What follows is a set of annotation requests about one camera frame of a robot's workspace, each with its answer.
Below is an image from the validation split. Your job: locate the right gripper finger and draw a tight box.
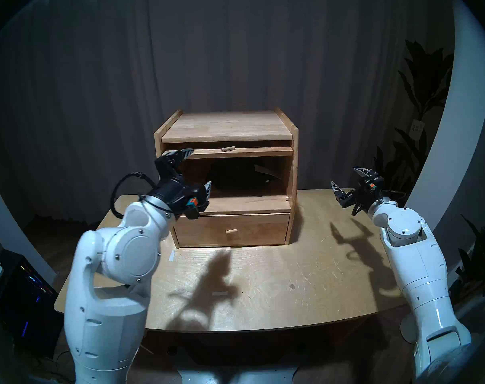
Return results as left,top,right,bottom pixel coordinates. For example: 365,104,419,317
331,180,355,209
353,167,384,181

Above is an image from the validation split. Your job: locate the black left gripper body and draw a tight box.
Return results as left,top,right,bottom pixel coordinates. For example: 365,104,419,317
150,181,205,214

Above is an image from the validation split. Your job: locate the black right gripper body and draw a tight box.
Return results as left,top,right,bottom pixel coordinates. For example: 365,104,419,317
352,183,381,217

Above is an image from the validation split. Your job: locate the black shirt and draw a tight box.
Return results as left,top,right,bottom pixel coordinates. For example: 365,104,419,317
208,159,285,192

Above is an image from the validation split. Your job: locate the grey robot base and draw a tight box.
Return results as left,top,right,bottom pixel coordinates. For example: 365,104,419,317
174,363,303,384

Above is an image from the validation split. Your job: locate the wooden cabinet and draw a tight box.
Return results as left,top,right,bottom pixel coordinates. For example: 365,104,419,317
154,106,299,248

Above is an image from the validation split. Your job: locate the white curved arch panel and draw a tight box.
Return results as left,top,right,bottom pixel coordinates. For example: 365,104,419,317
0,163,57,286
393,0,485,260

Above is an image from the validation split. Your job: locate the tall dark leafy plant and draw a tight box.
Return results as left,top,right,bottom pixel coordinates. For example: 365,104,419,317
365,39,455,228

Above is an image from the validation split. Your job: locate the grey curtain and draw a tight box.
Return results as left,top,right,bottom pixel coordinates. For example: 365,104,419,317
0,0,455,228

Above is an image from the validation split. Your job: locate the small dark leafy plant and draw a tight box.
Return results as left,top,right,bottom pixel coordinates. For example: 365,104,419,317
443,203,485,312

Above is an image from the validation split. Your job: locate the black computer tower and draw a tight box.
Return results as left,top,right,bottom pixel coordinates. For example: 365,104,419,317
0,249,63,358

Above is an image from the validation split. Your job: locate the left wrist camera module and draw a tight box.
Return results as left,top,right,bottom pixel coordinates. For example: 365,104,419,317
184,193,211,220

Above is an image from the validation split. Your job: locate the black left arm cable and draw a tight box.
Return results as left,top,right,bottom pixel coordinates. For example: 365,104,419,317
111,172,159,219

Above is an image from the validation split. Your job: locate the wooden drawer with peg handle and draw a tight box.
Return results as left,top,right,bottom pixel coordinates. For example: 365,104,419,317
171,213,291,247

